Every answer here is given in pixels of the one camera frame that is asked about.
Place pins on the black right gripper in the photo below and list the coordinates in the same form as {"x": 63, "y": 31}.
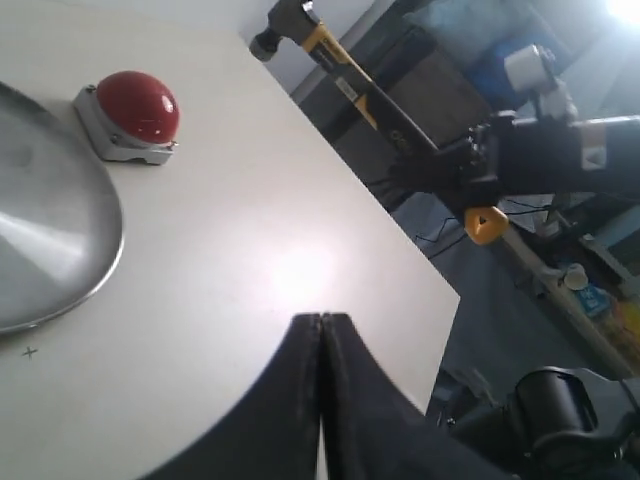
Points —
{"x": 507, "y": 156}

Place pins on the yellow black claw hammer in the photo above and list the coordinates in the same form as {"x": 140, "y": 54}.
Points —
{"x": 482, "y": 220}

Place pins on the black robot base joint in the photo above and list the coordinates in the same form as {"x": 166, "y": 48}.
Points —
{"x": 558, "y": 424}

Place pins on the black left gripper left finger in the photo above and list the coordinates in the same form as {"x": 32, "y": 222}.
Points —
{"x": 273, "y": 431}

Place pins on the red dome button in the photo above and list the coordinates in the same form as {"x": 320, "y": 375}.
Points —
{"x": 129, "y": 116}

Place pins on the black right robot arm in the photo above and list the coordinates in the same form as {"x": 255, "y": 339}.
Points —
{"x": 609, "y": 155}

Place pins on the cardboard box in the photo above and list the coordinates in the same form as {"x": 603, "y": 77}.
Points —
{"x": 420, "y": 78}

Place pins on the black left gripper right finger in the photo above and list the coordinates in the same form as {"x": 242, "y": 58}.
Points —
{"x": 371, "y": 430}

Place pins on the round steel plate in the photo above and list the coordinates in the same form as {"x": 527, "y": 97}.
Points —
{"x": 62, "y": 229}

